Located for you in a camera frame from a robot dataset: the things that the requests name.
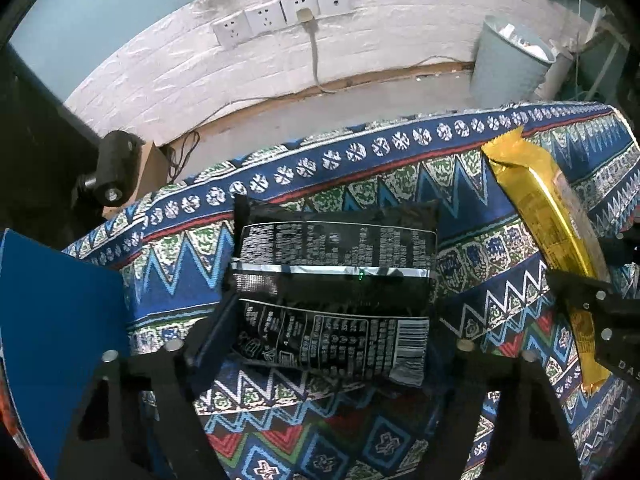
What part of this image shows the blue box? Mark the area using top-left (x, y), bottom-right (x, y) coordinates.
top-left (0, 228), bottom-right (132, 480)

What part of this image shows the black cylinder fixture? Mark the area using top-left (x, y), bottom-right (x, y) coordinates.
top-left (75, 130), bottom-right (144, 207)

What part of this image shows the grey trash bin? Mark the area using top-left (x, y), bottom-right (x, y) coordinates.
top-left (470, 16), bottom-right (557, 111)

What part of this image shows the white cable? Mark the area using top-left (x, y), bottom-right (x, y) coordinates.
top-left (570, 0), bottom-right (626, 102)

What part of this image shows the grey plug with cable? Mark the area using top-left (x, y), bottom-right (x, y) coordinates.
top-left (295, 7), bottom-right (351, 95)

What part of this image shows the cardboard box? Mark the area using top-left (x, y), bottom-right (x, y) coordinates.
top-left (102, 141), bottom-right (169, 221)

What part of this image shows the black snack packet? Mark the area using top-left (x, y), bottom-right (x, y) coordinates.
top-left (227, 194), bottom-right (443, 386)

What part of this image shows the thin black cable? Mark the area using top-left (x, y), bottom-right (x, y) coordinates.
top-left (165, 130), bottom-right (202, 184)

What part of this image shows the long gold snack packet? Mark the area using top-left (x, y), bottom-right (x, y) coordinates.
top-left (481, 126), bottom-right (614, 395)

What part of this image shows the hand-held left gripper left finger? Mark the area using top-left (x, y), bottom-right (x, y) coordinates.
top-left (47, 291), bottom-right (242, 480)

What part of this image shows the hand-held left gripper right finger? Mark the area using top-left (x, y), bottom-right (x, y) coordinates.
top-left (425, 305), bottom-right (586, 480)

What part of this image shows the patterned blue tablecloth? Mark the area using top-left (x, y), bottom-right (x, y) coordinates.
top-left (60, 101), bottom-right (640, 480)

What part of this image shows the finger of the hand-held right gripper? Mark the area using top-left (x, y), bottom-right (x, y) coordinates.
top-left (599, 230), bottom-right (640, 268)
top-left (546, 269), bottom-right (614, 357)

